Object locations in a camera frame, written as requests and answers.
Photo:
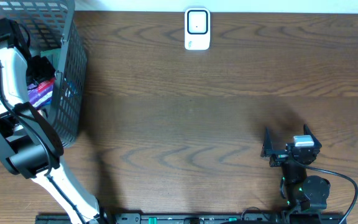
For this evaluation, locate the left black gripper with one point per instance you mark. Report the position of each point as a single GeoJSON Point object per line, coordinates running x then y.
{"type": "Point", "coordinates": [42, 69]}

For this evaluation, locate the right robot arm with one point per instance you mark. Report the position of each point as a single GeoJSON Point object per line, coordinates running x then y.
{"type": "Point", "coordinates": [306, 195]}

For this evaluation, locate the blue Oreo cookie pack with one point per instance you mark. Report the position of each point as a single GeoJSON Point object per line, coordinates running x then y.
{"type": "Point", "coordinates": [70, 89]}

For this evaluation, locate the grey plastic mesh basket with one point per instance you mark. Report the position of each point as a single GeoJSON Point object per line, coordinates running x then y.
{"type": "Point", "coordinates": [50, 25]}

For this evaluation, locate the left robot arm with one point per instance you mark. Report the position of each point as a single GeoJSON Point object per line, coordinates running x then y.
{"type": "Point", "coordinates": [29, 146]}

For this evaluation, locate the white barcode scanner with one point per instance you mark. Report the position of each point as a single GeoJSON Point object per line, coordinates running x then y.
{"type": "Point", "coordinates": [197, 28]}

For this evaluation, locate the teal wet wipes packet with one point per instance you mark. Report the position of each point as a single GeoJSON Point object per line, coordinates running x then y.
{"type": "Point", "coordinates": [53, 56]}

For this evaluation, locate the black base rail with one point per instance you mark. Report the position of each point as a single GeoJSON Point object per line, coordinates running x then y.
{"type": "Point", "coordinates": [252, 217]}

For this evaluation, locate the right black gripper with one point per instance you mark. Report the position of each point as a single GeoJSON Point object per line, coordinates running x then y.
{"type": "Point", "coordinates": [286, 154]}

